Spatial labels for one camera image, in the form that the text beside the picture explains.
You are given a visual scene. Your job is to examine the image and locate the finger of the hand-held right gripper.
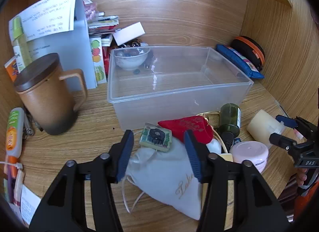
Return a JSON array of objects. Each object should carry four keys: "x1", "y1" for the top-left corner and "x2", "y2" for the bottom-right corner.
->
[
  {"x1": 275, "y1": 115, "x2": 299, "y2": 128},
  {"x1": 269, "y1": 133, "x2": 297, "y2": 151}
]

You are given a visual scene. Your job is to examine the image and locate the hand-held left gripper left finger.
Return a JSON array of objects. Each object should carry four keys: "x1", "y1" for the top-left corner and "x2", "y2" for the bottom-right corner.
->
[{"x1": 29, "y1": 130, "x2": 135, "y2": 232}]

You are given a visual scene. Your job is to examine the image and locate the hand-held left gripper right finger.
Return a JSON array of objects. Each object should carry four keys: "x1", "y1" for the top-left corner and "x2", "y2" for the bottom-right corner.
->
[{"x1": 184, "y1": 130, "x2": 291, "y2": 232}]

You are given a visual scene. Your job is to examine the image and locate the white drawstring pouch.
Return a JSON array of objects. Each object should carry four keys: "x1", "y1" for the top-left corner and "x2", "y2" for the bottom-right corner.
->
[{"x1": 124, "y1": 136, "x2": 203, "y2": 221}]

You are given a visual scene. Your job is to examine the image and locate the small green patterned box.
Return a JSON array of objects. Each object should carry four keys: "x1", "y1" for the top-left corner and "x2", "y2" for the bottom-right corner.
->
[{"x1": 140, "y1": 123, "x2": 173, "y2": 152}]

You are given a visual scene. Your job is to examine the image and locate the pink cream jar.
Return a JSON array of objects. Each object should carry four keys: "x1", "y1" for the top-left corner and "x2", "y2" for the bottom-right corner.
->
[{"x1": 229, "y1": 141, "x2": 269, "y2": 173}]

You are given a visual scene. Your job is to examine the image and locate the clear plastic storage box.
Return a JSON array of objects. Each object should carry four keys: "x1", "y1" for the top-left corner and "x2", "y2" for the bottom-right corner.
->
[{"x1": 107, "y1": 46, "x2": 254, "y2": 131}]

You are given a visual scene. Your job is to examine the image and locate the dark green glass bottle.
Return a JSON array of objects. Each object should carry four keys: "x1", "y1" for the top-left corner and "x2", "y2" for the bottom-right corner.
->
[{"x1": 216, "y1": 103, "x2": 242, "y2": 145}]

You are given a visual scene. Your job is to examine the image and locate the person's right forearm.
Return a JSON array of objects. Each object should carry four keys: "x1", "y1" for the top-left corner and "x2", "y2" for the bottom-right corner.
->
[{"x1": 293, "y1": 188, "x2": 319, "y2": 224}]

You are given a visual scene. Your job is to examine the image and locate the wooden desktop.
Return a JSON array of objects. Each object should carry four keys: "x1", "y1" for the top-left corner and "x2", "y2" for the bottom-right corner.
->
[{"x1": 15, "y1": 80, "x2": 309, "y2": 232}]

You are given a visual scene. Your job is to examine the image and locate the person's right hand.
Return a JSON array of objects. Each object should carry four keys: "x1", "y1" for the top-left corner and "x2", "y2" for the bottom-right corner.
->
[{"x1": 295, "y1": 168, "x2": 309, "y2": 188}]

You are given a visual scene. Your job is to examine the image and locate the red fabric pouch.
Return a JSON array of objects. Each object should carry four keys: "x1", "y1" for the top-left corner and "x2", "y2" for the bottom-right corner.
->
[{"x1": 158, "y1": 116, "x2": 214, "y2": 145}]

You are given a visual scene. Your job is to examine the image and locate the blue zip pouch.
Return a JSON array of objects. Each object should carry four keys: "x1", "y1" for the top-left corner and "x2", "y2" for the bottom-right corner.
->
[{"x1": 216, "y1": 44, "x2": 265, "y2": 80}]

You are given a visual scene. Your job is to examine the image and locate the black orange zip case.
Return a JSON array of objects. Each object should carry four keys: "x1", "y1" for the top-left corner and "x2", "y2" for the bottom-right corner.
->
[{"x1": 230, "y1": 36, "x2": 265, "y2": 71}]

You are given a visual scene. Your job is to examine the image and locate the brown ceramic mug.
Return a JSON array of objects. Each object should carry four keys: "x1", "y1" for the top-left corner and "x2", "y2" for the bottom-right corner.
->
[{"x1": 14, "y1": 53, "x2": 88, "y2": 136}]

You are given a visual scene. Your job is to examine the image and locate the white ceramic bowl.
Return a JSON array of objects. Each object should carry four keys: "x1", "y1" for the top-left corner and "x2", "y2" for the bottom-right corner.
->
[{"x1": 114, "y1": 47, "x2": 151, "y2": 71}]

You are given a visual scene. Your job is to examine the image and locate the fruit sticker sheet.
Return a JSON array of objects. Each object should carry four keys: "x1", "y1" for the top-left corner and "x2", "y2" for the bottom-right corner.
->
[{"x1": 89, "y1": 37, "x2": 107, "y2": 85}]

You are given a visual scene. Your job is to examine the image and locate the red carton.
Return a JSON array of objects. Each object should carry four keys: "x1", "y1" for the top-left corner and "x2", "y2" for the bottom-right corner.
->
[{"x1": 102, "y1": 46, "x2": 111, "y2": 73}]

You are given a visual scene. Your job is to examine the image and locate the metal clips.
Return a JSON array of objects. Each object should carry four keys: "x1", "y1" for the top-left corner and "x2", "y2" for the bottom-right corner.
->
[{"x1": 22, "y1": 108, "x2": 35, "y2": 136}]

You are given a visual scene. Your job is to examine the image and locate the white receipt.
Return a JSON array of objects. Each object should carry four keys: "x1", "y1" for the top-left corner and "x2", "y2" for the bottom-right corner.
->
[{"x1": 20, "y1": 184, "x2": 41, "y2": 225}]

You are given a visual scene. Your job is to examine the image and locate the orange green lotion tube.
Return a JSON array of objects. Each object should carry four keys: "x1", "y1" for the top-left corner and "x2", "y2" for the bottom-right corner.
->
[{"x1": 5, "y1": 108, "x2": 25, "y2": 158}]

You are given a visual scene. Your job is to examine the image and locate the pink striped sachet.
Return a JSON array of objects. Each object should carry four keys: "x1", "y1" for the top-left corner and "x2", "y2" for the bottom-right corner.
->
[{"x1": 14, "y1": 170, "x2": 25, "y2": 205}]

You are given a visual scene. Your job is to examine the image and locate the white file box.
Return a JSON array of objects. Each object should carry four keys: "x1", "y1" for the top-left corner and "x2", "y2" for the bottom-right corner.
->
[{"x1": 9, "y1": 0, "x2": 97, "y2": 93}]

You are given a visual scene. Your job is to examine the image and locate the white card box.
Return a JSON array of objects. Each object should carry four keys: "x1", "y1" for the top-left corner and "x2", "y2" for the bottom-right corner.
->
[{"x1": 113, "y1": 22, "x2": 145, "y2": 46}]

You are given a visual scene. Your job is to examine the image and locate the dark wooden mug lid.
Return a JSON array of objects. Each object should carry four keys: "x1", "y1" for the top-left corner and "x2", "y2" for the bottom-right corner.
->
[{"x1": 14, "y1": 53, "x2": 61, "y2": 93}]

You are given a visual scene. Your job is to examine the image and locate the pile of small packets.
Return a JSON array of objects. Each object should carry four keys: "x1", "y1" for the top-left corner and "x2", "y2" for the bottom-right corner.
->
[{"x1": 83, "y1": 0, "x2": 119, "y2": 48}]

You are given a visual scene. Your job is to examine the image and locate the orange snack packet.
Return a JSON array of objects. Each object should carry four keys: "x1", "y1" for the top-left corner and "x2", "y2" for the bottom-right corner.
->
[{"x1": 4, "y1": 56, "x2": 20, "y2": 83}]

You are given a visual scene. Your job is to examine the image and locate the green spray bottle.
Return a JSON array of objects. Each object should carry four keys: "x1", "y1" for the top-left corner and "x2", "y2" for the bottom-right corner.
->
[{"x1": 12, "y1": 16, "x2": 33, "y2": 68}]

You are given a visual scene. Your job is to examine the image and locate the white printed paper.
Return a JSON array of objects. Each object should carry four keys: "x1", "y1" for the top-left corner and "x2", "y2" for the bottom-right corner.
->
[{"x1": 20, "y1": 0, "x2": 78, "y2": 42}]

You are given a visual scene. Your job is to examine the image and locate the metal key ring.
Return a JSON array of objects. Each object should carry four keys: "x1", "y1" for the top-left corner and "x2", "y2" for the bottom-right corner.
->
[{"x1": 120, "y1": 39, "x2": 150, "y2": 48}]

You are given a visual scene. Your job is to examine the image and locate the white cable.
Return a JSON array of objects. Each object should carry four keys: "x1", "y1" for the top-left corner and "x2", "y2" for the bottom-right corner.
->
[{"x1": 0, "y1": 161, "x2": 23, "y2": 171}]

